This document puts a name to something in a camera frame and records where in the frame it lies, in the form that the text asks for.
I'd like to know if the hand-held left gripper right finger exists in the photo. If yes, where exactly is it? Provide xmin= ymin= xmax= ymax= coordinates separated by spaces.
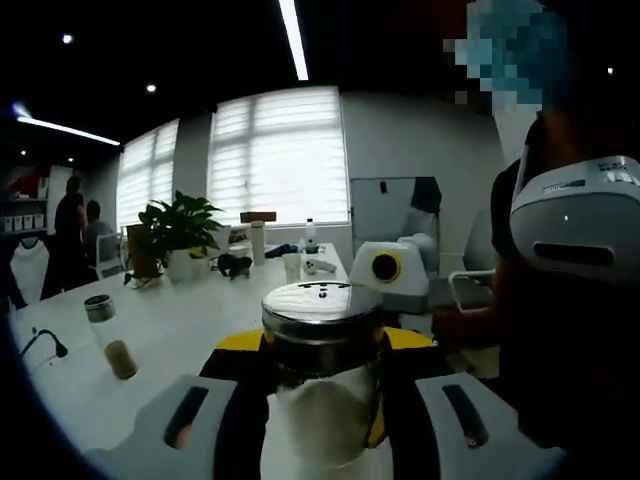
xmin=372 ymin=326 xmax=566 ymax=480

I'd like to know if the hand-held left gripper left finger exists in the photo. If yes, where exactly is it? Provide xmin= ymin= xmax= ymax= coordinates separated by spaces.
xmin=84 ymin=327 xmax=279 ymax=480

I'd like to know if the seasoning bottle brown powder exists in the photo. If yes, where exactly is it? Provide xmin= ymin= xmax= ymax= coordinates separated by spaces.
xmin=83 ymin=293 xmax=139 ymax=381

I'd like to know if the tall seasoning bottle beige powder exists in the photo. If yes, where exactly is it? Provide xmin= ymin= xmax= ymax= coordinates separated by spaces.
xmin=260 ymin=279 xmax=387 ymax=469

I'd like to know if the white tall bottle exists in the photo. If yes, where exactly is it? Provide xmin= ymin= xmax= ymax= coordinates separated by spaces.
xmin=249 ymin=221 xmax=268 ymax=267

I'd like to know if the white office chair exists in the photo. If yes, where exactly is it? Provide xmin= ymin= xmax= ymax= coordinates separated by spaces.
xmin=447 ymin=269 xmax=496 ymax=314

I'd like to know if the whiteboard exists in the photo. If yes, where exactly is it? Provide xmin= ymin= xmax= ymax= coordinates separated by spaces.
xmin=349 ymin=176 xmax=441 ymax=246

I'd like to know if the dark hanging cloth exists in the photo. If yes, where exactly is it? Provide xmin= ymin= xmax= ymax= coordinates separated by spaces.
xmin=410 ymin=176 xmax=444 ymax=216

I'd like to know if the white handheld controller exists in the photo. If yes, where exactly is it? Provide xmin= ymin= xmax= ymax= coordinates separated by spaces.
xmin=302 ymin=256 xmax=338 ymax=276

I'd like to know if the blue cloth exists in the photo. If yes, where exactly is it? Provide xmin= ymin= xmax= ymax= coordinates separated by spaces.
xmin=264 ymin=243 xmax=301 ymax=260

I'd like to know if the white chest device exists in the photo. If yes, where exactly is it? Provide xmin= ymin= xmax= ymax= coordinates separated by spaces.
xmin=509 ymin=154 xmax=640 ymax=286

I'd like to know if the white mesh chair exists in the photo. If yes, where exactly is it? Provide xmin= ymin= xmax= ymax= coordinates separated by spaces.
xmin=94 ymin=232 xmax=125 ymax=279

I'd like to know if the brown paper bag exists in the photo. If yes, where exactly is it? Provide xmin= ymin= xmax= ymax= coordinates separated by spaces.
xmin=126 ymin=223 xmax=164 ymax=280

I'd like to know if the black and white t-shirt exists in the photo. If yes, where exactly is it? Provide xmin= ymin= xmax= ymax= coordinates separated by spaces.
xmin=9 ymin=236 xmax=51 ymax=305

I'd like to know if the large green plant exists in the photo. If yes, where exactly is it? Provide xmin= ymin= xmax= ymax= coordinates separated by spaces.
xmin=138 ymin=189 xmax=224 ymax=261

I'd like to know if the shelf of white bins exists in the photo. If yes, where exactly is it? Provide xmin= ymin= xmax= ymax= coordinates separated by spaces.
xmin=0 ymin=197 xmax=49 ymax=236

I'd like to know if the black power cable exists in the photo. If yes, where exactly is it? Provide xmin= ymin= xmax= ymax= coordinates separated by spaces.
xmin=18 ymin=327 xmax=69 ymax=360

